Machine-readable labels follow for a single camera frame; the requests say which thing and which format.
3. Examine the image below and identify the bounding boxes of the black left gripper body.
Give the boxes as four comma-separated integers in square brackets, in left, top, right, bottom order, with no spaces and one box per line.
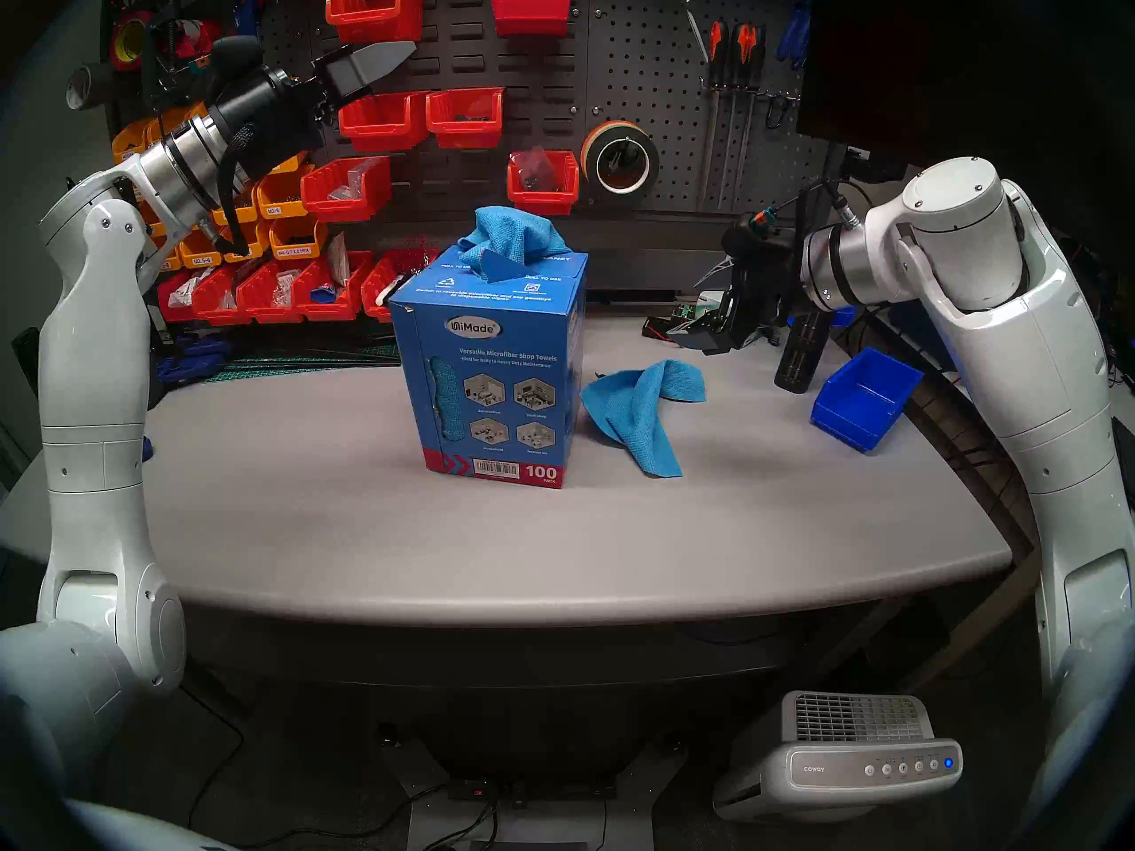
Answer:
[208,65,332,183]

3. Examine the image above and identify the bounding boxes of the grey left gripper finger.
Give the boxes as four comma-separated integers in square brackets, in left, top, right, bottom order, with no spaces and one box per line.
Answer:
[350,41,418,70]
[315,50,384,107]

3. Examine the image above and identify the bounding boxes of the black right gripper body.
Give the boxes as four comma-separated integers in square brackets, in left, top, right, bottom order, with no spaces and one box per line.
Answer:
[720,223,805,347]

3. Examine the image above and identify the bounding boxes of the blue microfiber shop towel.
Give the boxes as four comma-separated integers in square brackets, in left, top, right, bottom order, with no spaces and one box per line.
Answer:
[455,205,574,285]
[581,359,708,479]

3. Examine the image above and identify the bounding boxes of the blue shop towel box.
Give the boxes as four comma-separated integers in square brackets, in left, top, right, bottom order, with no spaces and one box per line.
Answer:
[388,246,590,490]

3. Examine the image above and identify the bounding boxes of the red plastic storage bin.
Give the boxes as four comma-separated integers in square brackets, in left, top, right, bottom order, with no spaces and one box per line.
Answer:
[191,267,258,326]
[293,252,375,322]
[360,248,444,324]
[506,150,580,217]
[236,260,307,324]
[325,0,425,46]
[299,155,394,224]
[426,87,505,150]
[157,271,200,320]
[338,92,430,153]

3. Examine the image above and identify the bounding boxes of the orange bin labelled M3-6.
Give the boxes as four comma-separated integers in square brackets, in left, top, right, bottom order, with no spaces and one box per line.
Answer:
[254,168,313,221]

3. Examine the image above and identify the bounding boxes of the black bottle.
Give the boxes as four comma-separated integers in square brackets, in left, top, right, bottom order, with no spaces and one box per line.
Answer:
[772,304,840,395]

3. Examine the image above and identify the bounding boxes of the orange bin labelled M4-0.7 HEX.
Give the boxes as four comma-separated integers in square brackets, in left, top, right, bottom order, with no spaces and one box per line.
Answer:
[268,215,330,262]

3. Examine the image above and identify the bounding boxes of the orange bin labelled M2.5-5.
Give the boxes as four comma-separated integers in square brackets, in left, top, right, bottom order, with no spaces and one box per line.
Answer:
[216,222,272,265]

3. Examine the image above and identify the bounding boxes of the orange bin labelled M3X14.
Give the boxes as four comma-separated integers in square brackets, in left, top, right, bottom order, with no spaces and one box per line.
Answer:
[111,118,153,168]

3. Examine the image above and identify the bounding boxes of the dark red storage bin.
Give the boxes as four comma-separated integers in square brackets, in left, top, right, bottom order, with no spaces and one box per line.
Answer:
[491,0,572,38]

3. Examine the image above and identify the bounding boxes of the black tape roll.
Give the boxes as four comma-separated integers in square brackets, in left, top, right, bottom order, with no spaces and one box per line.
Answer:
[592,129,661,199]

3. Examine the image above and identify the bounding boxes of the red yellow tape roll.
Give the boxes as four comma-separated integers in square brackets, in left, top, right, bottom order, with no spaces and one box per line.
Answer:
[107,11,157,72]

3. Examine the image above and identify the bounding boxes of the orange tape roll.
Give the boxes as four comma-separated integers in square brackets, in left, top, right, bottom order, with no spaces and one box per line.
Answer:
[580,119,653,181]

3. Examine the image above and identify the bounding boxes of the green cutting mat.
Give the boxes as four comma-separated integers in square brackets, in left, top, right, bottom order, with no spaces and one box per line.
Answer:
[200,342,400,385]

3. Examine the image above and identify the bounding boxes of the blue bar clamp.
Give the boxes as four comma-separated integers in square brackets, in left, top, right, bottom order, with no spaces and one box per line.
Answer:
[153,332,242,386]

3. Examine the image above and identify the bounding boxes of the black monitor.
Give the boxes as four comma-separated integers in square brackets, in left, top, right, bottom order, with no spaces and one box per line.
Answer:
[794,0,1135,269]

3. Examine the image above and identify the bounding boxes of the white air purifier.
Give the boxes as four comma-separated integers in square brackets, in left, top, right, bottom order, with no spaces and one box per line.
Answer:
[712,691,965,825]

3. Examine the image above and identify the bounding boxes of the black power strip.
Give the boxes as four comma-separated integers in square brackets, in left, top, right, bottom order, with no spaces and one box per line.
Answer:
[446,773,619,808]

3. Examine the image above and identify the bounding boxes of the black battery holder red wire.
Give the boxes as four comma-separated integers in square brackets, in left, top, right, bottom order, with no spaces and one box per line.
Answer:
[640,313,699,347]

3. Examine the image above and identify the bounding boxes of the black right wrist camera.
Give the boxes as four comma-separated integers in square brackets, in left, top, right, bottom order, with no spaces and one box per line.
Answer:
[723,207,799,261]

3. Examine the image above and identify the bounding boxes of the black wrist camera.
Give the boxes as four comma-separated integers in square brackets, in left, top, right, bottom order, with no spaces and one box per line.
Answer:
[723,207,799,261]
[191,35,266,85]

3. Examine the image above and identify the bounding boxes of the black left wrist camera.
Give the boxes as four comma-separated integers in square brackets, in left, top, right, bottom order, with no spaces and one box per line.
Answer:
[191,35,266,85]

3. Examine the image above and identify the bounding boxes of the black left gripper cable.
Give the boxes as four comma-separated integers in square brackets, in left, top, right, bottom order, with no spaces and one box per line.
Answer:
[217,122,260,258]

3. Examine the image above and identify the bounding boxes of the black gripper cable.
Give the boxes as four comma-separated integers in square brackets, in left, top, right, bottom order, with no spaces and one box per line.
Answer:
[217,122,260,258]
[779,177,876,240]

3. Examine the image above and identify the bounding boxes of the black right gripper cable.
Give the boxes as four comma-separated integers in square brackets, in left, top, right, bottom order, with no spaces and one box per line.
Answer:
[779,177,876,240]

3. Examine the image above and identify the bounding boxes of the grey duct tape roll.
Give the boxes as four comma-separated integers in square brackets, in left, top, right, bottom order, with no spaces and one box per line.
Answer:
[66,59,121,111]

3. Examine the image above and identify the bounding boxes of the metal hook rail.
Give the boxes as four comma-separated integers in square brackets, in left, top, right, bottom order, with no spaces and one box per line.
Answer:
[699,76,804,107]

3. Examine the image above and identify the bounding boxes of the orange black handled file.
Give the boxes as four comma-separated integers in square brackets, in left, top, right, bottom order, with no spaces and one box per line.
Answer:
[723,22,753,214]
[699,20,730,214]
[745,24,767,178]

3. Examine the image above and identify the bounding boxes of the dark pegboard wall panel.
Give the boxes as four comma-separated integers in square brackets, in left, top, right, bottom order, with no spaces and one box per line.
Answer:
[99,0,839,293]

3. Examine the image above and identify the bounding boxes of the blue handled pliers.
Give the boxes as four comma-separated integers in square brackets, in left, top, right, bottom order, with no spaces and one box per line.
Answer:
[775,0,817,72]

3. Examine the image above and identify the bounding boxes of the purple handled scissors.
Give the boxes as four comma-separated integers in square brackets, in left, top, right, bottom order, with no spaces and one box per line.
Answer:
[667,0,712,66]

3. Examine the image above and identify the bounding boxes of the black upright post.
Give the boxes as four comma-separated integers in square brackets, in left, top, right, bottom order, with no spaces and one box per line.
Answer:
[11,326,42,400]

